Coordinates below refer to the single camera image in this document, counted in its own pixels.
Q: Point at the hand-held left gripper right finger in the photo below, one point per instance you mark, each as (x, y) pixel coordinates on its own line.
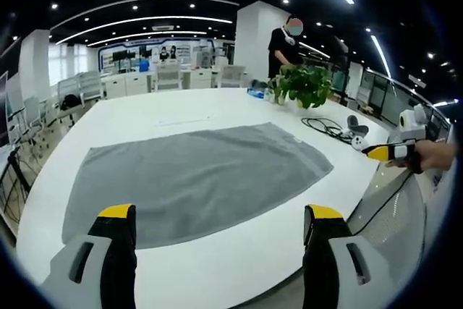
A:
(332, 262)

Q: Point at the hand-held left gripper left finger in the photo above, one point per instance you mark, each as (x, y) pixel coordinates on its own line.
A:
(90, 262)

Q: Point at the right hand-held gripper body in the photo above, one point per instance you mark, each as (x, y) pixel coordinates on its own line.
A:
(412, 121)

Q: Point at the grey towel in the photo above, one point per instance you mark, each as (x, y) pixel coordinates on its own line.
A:
(195, 175)

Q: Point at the person's right hand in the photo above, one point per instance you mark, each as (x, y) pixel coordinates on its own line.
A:
(432, 157)

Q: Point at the white round controller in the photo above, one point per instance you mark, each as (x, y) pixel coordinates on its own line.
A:
(358, 142)

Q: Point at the grey headset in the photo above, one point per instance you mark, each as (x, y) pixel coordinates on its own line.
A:
(356, 128)

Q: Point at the white mesh office chair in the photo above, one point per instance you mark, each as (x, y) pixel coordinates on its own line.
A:
(394, 215)

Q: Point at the green potted plant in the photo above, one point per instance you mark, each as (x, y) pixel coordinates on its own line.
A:
(304, 86)

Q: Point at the white table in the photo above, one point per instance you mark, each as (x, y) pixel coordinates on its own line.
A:
(202, 273)

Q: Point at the blue packet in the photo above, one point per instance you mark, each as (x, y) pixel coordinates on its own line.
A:
(257, 93)

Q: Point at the black bag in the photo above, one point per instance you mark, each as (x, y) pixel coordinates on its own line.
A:
(69, 101)

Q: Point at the white pillar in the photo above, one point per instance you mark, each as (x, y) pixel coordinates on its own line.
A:
(253, 43)

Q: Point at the wall poster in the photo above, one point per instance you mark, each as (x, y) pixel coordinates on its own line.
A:
(168, 52)

